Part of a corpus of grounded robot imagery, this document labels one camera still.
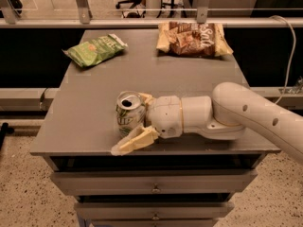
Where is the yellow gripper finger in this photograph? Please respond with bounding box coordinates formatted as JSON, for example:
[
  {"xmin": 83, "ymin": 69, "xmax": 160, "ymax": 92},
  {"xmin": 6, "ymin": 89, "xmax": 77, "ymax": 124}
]
[
  {"xmin": 111, "ymin": 124, "xmax": 159, "ymax": 156},
  {"xmin": 140, "ymin": 93, "xmax": 155, "ymax": 106}
]

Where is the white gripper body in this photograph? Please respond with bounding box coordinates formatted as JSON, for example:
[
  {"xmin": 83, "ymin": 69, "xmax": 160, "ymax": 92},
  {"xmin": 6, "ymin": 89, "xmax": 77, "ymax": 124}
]
[{"xmin": 146, "ymin": 96, "xmax": 183, "ymax": 139}]

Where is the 7up soda can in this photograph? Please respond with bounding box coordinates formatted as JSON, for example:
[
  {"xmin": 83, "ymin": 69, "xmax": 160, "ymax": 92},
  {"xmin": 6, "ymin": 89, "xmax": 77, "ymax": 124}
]
[{"xmin": 116, "ymin": 91, "xmax": 146, "ymax": 137}]

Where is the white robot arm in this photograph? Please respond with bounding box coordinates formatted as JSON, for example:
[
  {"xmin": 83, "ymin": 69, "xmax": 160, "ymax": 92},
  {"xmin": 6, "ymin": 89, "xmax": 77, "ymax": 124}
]
[{"xmin": 111, "ymin": 82, "xmax": 303, "ymax": 164}]

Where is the grey drawer cabinet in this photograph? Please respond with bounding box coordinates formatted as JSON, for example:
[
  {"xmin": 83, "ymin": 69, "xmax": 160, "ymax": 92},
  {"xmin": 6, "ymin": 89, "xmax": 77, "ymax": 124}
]
[{"xmin": 31, "ymin": 29, "xmax": 275, "ymax": 227}]

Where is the green chip bag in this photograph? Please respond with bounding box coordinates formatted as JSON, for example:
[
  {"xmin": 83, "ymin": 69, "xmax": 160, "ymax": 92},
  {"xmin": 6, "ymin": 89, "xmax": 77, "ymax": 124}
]
[{"xmin": 63, "ymin": 34, "xmax": 128, "ymax": 68}]

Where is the grey drawer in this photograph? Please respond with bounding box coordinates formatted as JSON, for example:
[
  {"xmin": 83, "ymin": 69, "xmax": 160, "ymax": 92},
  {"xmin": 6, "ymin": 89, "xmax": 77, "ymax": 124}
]
[
  {"xmin": 75, "ymin": 202, "xmax": 234, "ymax": 220},
  {"xmin": 51, "ymin": 169, "xmax": 258, "ymax": 196}
]

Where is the brown and yellow snack bag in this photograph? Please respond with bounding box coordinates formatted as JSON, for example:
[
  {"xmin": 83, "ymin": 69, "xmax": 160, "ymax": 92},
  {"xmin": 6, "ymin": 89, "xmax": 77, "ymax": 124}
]
[{"xmin": 156, "ymin": 22, "xmax": 233, "ymax": 58}]

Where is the top grey drawer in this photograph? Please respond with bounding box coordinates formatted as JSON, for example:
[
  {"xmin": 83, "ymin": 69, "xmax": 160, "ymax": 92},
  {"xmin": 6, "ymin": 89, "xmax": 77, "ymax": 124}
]
[{"xmin": 51, "ymin": 169, "xmax": 258, "ymax": 196}]

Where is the black cable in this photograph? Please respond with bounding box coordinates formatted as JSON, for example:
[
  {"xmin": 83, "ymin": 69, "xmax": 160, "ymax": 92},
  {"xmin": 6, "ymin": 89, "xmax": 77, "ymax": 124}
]
[{"xmin": 39, "ymin": 87, "xmax": 50, "ymax": 112}]

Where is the white cable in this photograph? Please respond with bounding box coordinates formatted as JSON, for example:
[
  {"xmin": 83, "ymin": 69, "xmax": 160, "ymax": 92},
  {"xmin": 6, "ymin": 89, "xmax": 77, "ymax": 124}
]
[{"xmin": 270, "ymin": 14, "xmax": 297, "ymax": 106}]

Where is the metal railing frame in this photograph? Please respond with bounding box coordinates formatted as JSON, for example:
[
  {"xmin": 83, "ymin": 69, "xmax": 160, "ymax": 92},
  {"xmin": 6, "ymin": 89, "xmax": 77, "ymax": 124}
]
[{"xmin": 0, "ymin": 0, "xmax": 303, "ymax": 28}]

